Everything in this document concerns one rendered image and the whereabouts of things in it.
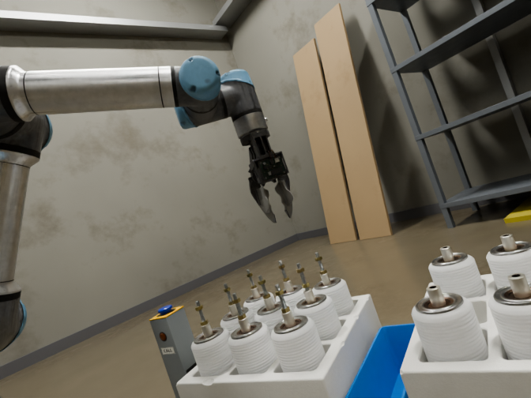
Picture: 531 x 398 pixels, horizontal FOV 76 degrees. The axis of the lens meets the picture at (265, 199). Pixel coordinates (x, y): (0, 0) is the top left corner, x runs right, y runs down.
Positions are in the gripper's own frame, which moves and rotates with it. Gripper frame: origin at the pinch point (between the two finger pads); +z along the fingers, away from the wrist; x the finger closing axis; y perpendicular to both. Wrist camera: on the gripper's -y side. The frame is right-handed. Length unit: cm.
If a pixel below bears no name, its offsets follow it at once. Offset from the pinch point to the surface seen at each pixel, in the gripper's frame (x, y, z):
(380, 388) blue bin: 6.1, 9.0, 42.4
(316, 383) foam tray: -8.6, 19.1, 30.0
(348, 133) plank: 117, -172, -37
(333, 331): 1.5, 5.2, 28.6
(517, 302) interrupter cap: 19.6, 38.3, 21.8
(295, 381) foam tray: -11.7, 16.4, 29.4
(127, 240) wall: -79, -234, -15
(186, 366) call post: -34.1, -17.2, 30.4
